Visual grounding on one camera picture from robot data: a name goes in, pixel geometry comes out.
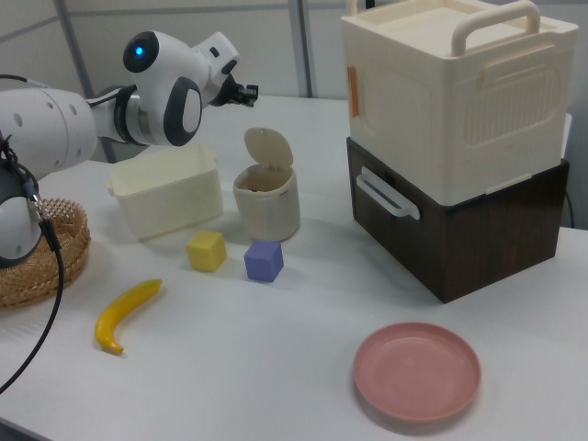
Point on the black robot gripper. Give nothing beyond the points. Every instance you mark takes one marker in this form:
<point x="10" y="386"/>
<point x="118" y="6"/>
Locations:
<point x="216" y="64"/>

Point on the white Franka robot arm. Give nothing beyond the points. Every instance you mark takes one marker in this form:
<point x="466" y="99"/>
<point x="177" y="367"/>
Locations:
<point x="55" y="124"/>

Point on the beige dustbin lid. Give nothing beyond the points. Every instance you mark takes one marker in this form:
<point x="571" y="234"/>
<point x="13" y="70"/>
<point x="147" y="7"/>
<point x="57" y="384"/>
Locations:
<point x="268" y="147"/>

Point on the beige dustbin body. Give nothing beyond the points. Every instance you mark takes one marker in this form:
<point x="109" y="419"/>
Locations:
<point x="271" y="211"/>

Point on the cream plastic tub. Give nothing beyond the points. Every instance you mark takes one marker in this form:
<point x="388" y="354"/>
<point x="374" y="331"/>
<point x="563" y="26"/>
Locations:
<point x="170" y="193"/>

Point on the yellow foam cube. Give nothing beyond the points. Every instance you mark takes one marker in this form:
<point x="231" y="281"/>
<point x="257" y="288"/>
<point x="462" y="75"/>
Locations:
<point x="206" y="252"/>

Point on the blue foam cube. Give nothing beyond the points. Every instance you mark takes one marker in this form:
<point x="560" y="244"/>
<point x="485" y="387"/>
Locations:
<point x="263" y="263"/>

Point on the woven wicker basket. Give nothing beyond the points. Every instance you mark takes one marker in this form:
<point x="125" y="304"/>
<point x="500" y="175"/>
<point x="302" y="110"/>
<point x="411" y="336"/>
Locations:
<point x="69" y="239"/>

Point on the yellow banana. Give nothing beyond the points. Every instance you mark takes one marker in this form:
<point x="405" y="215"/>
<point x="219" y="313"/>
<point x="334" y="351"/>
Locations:
<point x="124" y="308"/>

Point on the dark wooden drawer cabinet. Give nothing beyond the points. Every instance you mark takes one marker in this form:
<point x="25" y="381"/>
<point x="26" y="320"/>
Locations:
<point x="482" y="248"/>

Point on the pink round plate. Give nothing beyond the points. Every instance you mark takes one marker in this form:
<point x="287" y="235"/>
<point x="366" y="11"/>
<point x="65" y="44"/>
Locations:
<point x="415" y="369"/>

